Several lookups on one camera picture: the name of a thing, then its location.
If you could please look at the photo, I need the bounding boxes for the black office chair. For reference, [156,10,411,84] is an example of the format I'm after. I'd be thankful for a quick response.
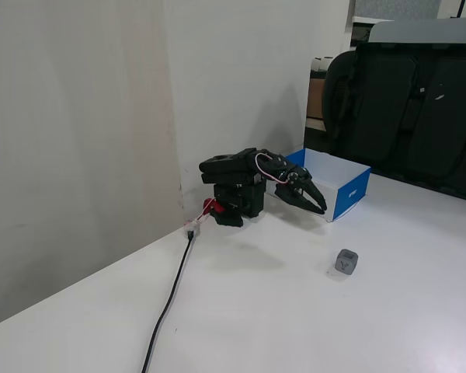
[322,38,466,204]

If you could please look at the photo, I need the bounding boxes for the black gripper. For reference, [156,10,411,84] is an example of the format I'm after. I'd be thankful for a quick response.
[273,165,329,216]

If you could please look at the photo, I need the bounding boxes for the white paper cups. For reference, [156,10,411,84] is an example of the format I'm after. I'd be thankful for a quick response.
[311,56,336,73]

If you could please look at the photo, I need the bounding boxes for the blue and white cardboard box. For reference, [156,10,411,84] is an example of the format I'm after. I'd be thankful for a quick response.
[266,147,373,224]

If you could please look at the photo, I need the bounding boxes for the white cable connector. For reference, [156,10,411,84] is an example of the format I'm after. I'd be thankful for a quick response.
[182,219,203,239]

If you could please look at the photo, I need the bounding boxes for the white and pink arm wire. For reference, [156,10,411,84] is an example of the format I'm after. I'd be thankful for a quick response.
[255,152,292,184]

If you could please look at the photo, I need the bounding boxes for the brown cardboard box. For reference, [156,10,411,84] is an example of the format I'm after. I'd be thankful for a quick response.
[306,77,327,121]

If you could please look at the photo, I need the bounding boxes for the gray letter block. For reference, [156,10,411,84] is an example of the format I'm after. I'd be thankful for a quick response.
[335,248,360,277]

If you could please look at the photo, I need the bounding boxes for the black power cable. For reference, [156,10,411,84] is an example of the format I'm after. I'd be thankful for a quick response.
[141,228,197,373]

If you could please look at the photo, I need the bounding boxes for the red clamp knob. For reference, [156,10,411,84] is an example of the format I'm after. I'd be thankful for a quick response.
[201,197,226,215]

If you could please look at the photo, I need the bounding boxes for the gray chair headrest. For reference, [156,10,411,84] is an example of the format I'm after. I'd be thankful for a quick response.
[367,16,466,46]

